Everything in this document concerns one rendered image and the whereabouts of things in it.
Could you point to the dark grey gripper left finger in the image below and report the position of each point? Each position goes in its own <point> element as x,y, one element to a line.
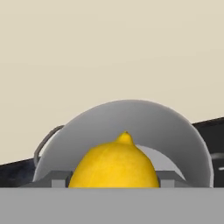
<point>55,178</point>

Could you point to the black hob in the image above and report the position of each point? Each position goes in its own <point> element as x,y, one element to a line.
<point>210,140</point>

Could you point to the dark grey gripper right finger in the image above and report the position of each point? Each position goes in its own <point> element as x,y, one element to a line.
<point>169,178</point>

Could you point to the grey metal pot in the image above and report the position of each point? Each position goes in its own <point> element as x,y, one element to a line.
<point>151,125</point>

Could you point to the yellow lemon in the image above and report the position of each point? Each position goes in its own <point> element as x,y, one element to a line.
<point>115,164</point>

